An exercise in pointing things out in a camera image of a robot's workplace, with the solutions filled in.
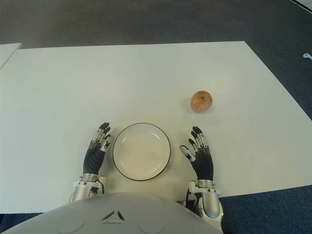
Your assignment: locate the robot right hand black silver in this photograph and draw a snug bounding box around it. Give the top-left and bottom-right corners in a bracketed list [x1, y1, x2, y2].
[179, 125, 215, 182]

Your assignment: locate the red yellow apple with sticker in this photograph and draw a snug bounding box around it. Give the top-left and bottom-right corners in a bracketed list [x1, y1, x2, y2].
[190, 90, 214, 114]

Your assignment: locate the white plate with black rim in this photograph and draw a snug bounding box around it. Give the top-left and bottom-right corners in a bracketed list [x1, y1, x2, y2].
[112, 122, 172, 181]

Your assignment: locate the grey robot torso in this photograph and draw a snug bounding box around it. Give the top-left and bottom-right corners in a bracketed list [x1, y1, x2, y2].
[0, 189, 224, 234]

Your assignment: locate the robot left hand black silver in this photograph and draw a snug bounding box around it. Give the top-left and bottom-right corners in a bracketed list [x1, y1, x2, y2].
[82, 122, 113, 176]

